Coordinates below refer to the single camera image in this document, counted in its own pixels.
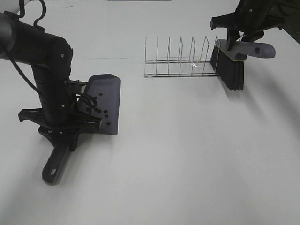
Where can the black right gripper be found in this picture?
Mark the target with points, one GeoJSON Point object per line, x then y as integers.
{"type": "Point", "coordinates": [252, 19]}

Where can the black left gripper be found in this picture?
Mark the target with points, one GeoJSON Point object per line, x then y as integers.
{"type": "Point", "coordinates": [74, 123]}

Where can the grey brush black bristles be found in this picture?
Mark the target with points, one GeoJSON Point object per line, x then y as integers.
{"type": "Point", "coordinates": [229, 64]}

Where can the coffee bean pile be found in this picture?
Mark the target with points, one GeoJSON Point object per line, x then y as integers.
{"type": "Point", "coordinates": [98, 106]}

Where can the grey plastic dustpan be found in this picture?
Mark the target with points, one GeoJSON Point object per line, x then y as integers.
{"type": "Point", "coordinates": [105, 89]}

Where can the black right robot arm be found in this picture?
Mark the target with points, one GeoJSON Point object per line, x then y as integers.
{"type": "Point", "coordinates": [287, 9]}

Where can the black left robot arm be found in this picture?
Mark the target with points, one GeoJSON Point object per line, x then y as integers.
{"type": "Point", "coordinates": [44, 61]}

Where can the chrome wire dish rack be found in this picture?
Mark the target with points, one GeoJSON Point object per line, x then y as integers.
{"type": "Point", "coordinates": [168, 59]}

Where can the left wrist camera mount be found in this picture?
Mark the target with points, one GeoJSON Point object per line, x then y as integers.
{"type": "Point", "coordinates": [76, 86]}

